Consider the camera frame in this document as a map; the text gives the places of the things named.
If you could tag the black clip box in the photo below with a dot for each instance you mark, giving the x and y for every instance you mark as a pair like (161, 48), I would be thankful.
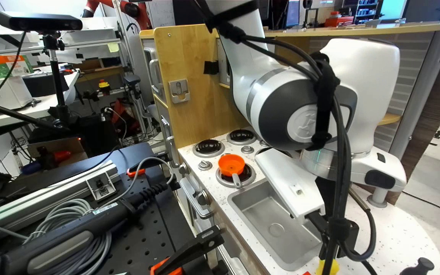
(211, 68)

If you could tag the gray toy stove knob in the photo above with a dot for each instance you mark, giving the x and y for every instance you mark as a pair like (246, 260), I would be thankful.
(248, 150)
(205, 165)

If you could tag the black coil toy burner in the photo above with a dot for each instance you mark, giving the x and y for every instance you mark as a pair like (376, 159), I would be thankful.
(248, 178)
(208, 147)
(242, 136)

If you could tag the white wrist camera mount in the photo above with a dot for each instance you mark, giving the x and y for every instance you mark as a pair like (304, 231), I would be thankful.
(289, 178)

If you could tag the black stereo camera bar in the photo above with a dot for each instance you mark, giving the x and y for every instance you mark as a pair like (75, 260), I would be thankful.
(39, 22)

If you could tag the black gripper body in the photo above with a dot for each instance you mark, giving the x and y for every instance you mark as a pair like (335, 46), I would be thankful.
(315, 223)

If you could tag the yellow sticky note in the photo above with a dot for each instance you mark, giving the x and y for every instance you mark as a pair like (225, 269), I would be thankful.
(113, 48)

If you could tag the red object behind counter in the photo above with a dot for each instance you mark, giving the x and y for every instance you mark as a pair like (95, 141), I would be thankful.
(338, 19)

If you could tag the metal latch plate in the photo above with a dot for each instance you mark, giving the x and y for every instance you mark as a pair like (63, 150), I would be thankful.
(179, 91)

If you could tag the gray toy sink basin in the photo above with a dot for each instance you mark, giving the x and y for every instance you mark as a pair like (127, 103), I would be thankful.
(275, 230)

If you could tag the orange toy pot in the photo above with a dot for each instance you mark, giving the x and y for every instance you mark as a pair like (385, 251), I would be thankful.
(231, 164)

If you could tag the small yellow toy object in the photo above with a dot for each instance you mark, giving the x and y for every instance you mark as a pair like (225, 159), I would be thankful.
(333, 268)

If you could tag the aluminum extrusion rail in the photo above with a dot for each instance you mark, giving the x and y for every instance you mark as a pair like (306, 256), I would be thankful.
(42, 196)

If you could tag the metal corner bracket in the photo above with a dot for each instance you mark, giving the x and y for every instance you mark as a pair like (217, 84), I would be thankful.
(101, 185)

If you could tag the black camera stand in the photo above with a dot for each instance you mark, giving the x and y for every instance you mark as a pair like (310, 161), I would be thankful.
(55, 77)

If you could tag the silver toy faucet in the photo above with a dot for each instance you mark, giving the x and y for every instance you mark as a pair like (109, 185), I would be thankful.
(378, 199)

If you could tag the silver bar clamp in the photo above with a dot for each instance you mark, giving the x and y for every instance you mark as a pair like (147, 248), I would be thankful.
(194, 193)

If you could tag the small red toy object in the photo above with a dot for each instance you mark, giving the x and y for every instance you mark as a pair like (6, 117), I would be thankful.
(307, 272)

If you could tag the red robot arm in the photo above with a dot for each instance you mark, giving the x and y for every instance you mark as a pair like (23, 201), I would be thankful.
(129, 10)

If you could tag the black bar clamp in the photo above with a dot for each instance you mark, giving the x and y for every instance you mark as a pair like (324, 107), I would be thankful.
(190, 249)

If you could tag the cardboard box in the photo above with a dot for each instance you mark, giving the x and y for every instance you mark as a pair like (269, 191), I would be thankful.
(57, 150)

